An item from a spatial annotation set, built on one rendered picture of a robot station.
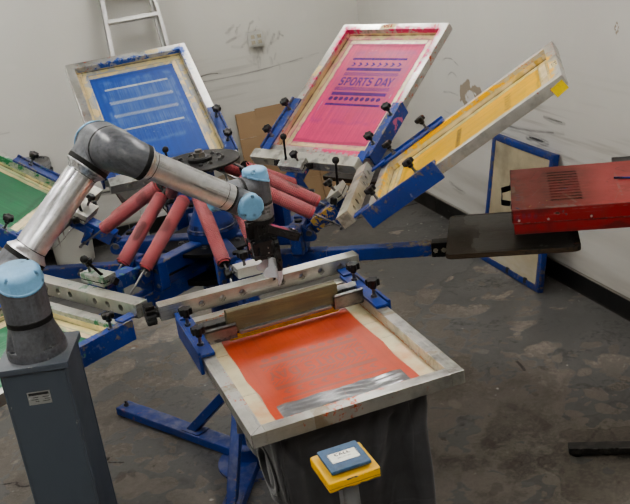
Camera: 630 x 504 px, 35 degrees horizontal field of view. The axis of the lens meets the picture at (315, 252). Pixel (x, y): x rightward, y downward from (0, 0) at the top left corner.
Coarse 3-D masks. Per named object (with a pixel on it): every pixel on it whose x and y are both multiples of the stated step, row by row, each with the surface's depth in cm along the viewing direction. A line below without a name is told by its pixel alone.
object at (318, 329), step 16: (304, 320) 306; (320, 320) 305; (336, 320) 303; (352, 320) 302; (304, 336) 296; (320, 336) 294; (336, 336) 293; (368, 336) 290; (384, 352) 279; (400, 368) 269
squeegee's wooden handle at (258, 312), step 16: (304, 288) 303; (320, 288) 302; (336, 288) 304; (256, 304) 297; (272, 304) 298; (288, 304) 300; (304, 304) 302; (320, 304) 304; (240, 320) 296; (256, 320) 298
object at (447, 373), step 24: (216, 312) 313; (384, 312) 296; (408, 336) 278; (216, 360) 281; (432, 360) 265; (216, 384) 270; (408, 384) 253; (432, 384) 254; (456, 384) 257; (240, 408) 253; (336, 408) 247; (360, 408) 248; (264, 432) 241; (288, 432) 243
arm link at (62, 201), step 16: (80, 128) 261; (96, 128) 254; (80, 144) 256; (80, 160) 255; (64, 176) 257; (80, 176) 256; (96, 176) 257; (48, 192) 258; (64, 192) 256; (80, 192) 257; (48, 208) 255; (64, 208) 256; (32, 224) 256; (48, 224) 255; (64, 224) 258; (16, 240) 256; (32, 240) 255; (48, 240) 256; (0, 256) 254; (16, 256) 253; (32, 256) 254
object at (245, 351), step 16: (256, 336) 300; (272, 336) 299; (288, 336) 297; (240, 352) 291; (256, 352) 290; (272, 352) 289; (240, 368) 282; (256, 368) 280; (256, 384) 272; (272, 384) 270; (272, 400) 262; (288, 400) 261
